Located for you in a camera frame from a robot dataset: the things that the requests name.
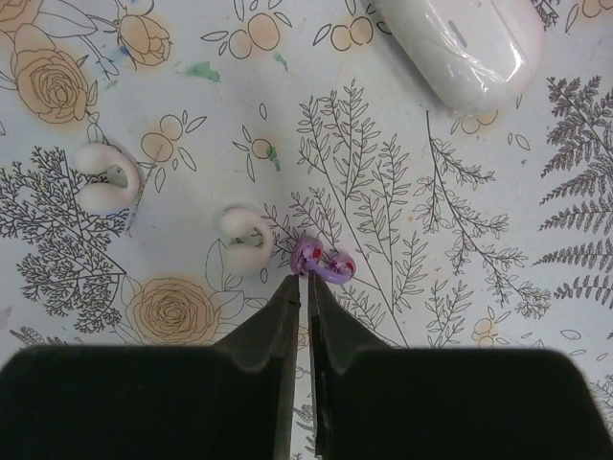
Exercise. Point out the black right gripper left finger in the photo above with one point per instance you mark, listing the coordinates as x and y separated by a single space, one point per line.
230 400

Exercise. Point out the white earbud lower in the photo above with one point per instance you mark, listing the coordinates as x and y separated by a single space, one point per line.
121 185

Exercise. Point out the white earbud upper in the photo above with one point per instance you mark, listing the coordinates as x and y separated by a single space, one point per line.
252 240

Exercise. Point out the white earbud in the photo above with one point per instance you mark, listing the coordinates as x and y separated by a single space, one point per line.
252 240
121 185

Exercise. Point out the floral patterned table mat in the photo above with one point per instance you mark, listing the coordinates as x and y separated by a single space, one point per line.
482 231

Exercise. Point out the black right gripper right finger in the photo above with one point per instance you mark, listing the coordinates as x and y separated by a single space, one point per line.
374 401

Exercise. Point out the white earbud charging case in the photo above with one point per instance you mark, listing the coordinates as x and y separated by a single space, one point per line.
475 55

